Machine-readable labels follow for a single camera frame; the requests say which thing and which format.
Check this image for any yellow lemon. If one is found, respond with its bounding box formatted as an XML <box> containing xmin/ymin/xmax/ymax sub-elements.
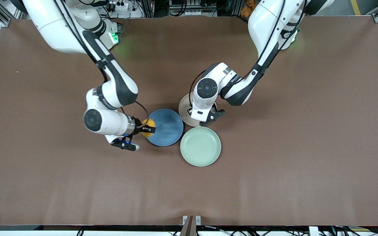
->
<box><xmin>142</xmin><ymin>118</ymin><xmax>157</xmax><ymax>138</ymax></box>

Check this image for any metal camera stand post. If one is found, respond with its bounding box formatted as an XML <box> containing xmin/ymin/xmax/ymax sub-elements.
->
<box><xmin>182</xmin><ymin>215</ymin><xmax>201</xmax><ymax>236</ymax></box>

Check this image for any brown table cover mat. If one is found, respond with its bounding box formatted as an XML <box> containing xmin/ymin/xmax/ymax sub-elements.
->
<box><xmin>0</xmin><ymin>16</ymin><xmax>378</xmax><ymax>226</ymax></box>

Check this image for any beige round plate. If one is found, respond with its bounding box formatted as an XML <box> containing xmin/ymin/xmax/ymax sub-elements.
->
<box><xmin>178</xmin><ymin>92</ymin><xmax>218</xmax><ymax>127</ymax></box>

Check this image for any white power strip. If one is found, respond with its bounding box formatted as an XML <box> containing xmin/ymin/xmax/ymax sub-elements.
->
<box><xmin>107</xmin><ymin>0</ymin><xmax>143</xmax><ymax>19</ymax></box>

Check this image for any blue round plate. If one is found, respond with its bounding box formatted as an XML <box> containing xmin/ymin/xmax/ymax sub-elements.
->
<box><xmin>146</xmin><ymin>108</ymin><xmax>184</xmax><ymax>147</ymax></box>

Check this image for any pale green round plate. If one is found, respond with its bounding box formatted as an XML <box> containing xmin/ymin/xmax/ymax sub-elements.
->
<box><xmin>180</xmin><ymin>127</ymin><xmax>222</xmax><ymax>167</ymax></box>

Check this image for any bag of oranges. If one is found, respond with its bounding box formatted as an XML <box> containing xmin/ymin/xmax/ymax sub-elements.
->
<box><xmin>241</xmin><ymin>0</ymin><xmax>258</xmax><ymax>18</ymax></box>

